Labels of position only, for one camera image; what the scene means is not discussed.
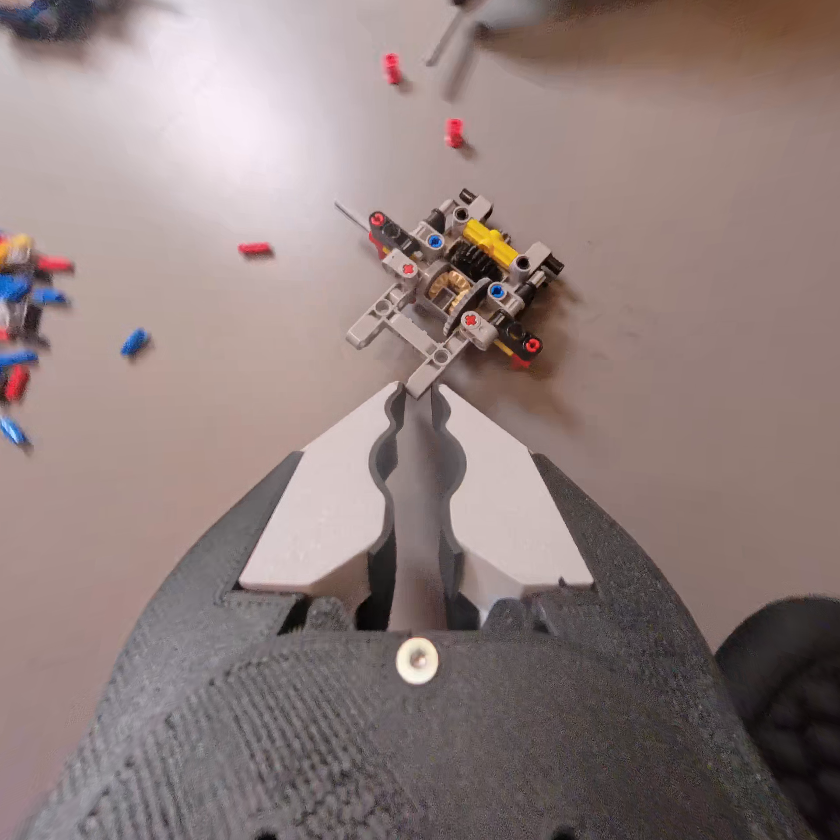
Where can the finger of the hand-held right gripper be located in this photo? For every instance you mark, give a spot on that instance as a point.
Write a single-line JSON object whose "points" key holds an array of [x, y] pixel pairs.
{"points": [[518, 13]]}

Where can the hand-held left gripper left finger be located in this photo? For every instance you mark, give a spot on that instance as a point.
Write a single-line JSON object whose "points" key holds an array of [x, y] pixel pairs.
{"points": [[315, 512]]}

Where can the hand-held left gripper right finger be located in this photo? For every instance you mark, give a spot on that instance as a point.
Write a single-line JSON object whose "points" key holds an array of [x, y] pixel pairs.
{"points": [[512, 512]]}

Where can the grey lego axle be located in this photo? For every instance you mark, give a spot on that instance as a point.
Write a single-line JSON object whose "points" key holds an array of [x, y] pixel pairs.
{"points": [[445, 40]]}

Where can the red lego bush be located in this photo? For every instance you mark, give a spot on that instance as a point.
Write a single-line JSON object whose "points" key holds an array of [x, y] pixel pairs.
{"points": [[454, 132], [392, 67]]}

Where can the grey lego gear assembly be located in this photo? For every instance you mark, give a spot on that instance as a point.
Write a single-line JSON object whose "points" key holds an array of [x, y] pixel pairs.
{"points": [[420, 328]]}

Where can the blue lego pin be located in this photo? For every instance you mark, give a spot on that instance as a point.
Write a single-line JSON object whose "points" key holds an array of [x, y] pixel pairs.
{"points": [[135, 341]]}

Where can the red lego pin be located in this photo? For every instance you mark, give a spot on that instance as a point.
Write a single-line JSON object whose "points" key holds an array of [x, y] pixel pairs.
{"points": [[254, 249]]}

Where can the pile of coloured lego pins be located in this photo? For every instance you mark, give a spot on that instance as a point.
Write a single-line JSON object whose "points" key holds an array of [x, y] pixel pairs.
{"points": [[19, 289]]}

